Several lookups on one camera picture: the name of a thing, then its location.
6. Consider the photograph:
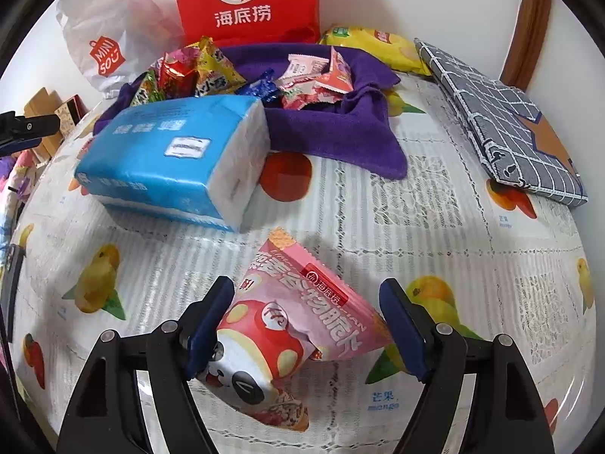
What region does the green triangular snack bag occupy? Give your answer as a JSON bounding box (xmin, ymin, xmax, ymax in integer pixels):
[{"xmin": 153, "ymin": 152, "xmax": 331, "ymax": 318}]
[{"xmin": 129, "ymin": 69, "xmax": 165, "ymax": 107}]

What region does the red candy snack packet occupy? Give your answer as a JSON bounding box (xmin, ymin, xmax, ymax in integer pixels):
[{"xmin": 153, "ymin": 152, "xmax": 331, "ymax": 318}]
[{"xmin": 159, "ymin": 58, "xmax": 198, "ymax": 100}]

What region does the yellow triangular snack bag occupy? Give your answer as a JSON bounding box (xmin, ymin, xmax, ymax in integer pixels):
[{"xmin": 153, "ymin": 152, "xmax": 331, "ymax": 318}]
[{"xmin": 185, "ymin": 37, "xmax": 246, "ymax": 97}]

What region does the pink panda snack bag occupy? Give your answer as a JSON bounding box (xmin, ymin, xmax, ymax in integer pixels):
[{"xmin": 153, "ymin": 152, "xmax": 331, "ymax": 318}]
[{"xmin": 188, "ymin": 227, "xmax": 391, "ymax": 431}]

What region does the blue small snack packet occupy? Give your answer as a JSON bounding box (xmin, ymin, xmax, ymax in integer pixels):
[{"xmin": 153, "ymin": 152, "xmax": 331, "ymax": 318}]
[{"xmin": 235, "ymin": 68, "xmax": 283, "ymax": 109}]

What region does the pink white striped snack packet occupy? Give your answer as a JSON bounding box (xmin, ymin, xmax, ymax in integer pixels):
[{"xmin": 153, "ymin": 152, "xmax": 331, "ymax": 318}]
[{"xmin": 281, "ymin": 81, "xmax": 343, "ymax": 111}]

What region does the pink wowo snack packet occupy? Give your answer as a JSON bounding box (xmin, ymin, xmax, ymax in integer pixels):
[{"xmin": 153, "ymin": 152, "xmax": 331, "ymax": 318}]
[{"xmin": 276, "ymin": 54, "xmax": 329, "ymax": 87}]

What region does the small pink red snack packet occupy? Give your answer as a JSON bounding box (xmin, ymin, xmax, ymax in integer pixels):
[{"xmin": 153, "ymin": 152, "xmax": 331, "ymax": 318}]
[{"xmin": 315, "ymin": 47, "xmax": 354, "ymax": 94}]

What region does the pink yellow snack bag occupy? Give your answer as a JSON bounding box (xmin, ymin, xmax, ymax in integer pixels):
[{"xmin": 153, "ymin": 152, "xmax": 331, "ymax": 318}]
[{"xmin": 150, "ymin": 44, "xmax": 200, "ymax": 73}]

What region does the wooden chair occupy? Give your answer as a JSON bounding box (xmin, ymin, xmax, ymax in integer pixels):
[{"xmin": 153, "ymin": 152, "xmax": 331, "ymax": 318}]
[{"xmin": 23, "ymin": 87, "xmax": 64, "ymax": 162}]

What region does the pink purple plush toy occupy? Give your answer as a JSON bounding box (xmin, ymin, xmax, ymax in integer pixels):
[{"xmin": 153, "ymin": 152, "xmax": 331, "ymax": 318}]
[{"xmin": 1, "ymin": 150, "xmax": 37, "ymax": 210}]

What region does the patterned book red cover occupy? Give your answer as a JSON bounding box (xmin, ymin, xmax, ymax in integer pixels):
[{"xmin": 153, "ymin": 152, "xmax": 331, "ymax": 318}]
[{"xmin": 54, "ymin": 94, "xmax": 86, "ymax": 138}]

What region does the white Miniso plastic bag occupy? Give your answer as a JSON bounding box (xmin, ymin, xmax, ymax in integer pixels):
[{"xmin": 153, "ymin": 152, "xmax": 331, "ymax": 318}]
[{"xmin": 56, "ymin": 0, "xmax": 183, "ymax": 98}]

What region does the smartphone grey case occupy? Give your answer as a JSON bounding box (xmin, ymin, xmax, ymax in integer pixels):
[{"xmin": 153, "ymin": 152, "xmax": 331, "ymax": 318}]
[{"xmin": 1, "ymin": 244, "xmax": 26, "ymax": 342}]

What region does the fruit print tablecloth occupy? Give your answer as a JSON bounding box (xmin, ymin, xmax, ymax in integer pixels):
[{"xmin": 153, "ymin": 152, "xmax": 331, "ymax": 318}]
[{"xmin": 11, "ymin": 76, "xmax": 596, "ymax": 453}]

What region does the blue tissue pack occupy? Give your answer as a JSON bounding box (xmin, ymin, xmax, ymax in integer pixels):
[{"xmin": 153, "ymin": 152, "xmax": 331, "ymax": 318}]
[{"xmin": 74, "ymin": 94, "xmax": 270, "ymax": 232}]

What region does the red Haidilao paper bag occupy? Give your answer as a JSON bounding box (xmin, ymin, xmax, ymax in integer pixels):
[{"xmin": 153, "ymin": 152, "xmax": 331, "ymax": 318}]
[{"xmin": 176, "ymin": 0, "xmax": 320, "ymax": 46}]

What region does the purple cloth tray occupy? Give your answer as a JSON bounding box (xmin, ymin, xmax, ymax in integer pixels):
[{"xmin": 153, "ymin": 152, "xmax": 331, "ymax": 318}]
[{"xmin": 92, "ymin": 43, "xmax": 408, "ymax": 180}]

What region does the yellow potato chips bag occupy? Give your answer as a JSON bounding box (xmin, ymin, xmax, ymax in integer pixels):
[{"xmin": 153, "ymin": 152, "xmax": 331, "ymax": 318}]
[{"xmin": 319, "ymin": 26, "xmax": 431, "ymax": 77}]

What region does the brown wooden door frame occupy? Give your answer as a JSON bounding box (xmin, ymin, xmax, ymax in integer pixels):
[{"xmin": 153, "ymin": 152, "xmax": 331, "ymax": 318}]
[{"xmin": 500, "ymin": 0, "xmax": 552, "ymax": 90}]

